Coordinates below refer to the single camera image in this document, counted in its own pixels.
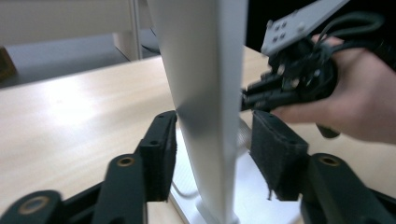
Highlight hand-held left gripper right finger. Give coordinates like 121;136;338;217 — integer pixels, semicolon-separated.
250;110;384;224

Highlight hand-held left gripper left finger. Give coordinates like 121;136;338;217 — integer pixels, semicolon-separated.
92;110;178;224

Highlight black curtain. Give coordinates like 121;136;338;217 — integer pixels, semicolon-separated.
246;0;396;54

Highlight brown cardboard box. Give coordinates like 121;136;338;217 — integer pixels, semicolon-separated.
0;46;18;82

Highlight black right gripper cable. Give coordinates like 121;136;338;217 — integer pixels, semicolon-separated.
314;11;396;63

